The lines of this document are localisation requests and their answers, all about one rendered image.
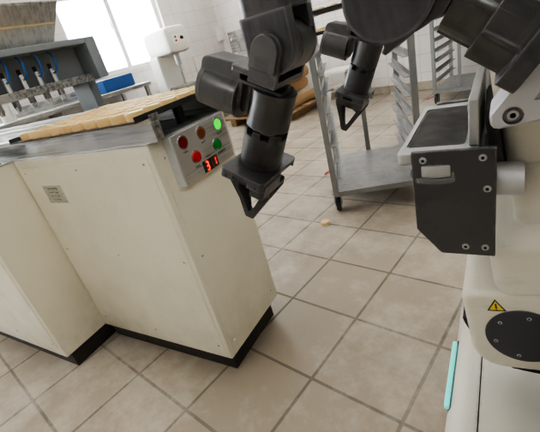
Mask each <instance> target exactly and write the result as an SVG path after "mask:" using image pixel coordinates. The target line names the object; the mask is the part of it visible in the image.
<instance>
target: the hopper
mask: <svg viewBox="0 0 540 432"><path fill-rule="evenodd" d="M56 12H57V0H50V1H38V2H24V3H0V50H7V49H12V48H17V47H23V46H29V45H39V44H44V43H50V42H54V37H55V25H56Z"/></svg>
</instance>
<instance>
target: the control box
mask: <svg viewBox="0 0 540 432"><path fill-rule="evenodd" d="M216 118H218V120H220V122H221V127H220V129H216V128H215V127H214V120H215V119H216ZM200 127H202V128H204V130H205V137H204V138H200V137H199V136H198V134H197V130H198V128H200ZM181 136H184V137H185V138H186V139H187V142H188V145H187V146H186V148H181V147H180V146H179V142H178V141H179V138H180V137H181ZM216 139H220V140H221V143H222V147H221V148H220V149H216V148H215V147H214V145H213V142H214V140H216ZM161 143H162V145H163V148H164V150H165V152H166V155H167V157H168V160H169V162H170V164H171V168H172V170H173V173H174V175H175V178H176V180H177V184H178V186H179V187H188V186H189V185H190V184H192V183H193V182H194V181H196V180H197V179H199V178H200V177H202V176H204V175H205V174H207V173H208V172H210V170H208V169H207V167H206V164H205V163H206V161H208V162H209V164H210V167H211V168H210V169H211V170H212V169H213V168H215V167H216V166H218V165H220V164H221V163H223V162H224V161H226V160H227V159H228V158H230V157H231V156H232V155H234V153H233V150H232V147H231V142H230V139H229V136H228V133H227V130H226V127H225V122H224V119H223V116H222V113H221V111H220V112H214V113H212V114H210V115H208V116H206V117H204V118H202V119H200V120H198V121H196V122H194V123H192V124H190V125H188V126H186V127H184V128H182V129H179V130H177V131H175V132H173V133H171V134H169V135H167V136H165V139H164V140H162V141H161ZM195 151H199V152H200V153H201V161H200V162H194V160H193V152H195ZM213 156H215V157H216V160H217V163H218V164H217V165H216V166H215V165H214V163H213Z"/></svg>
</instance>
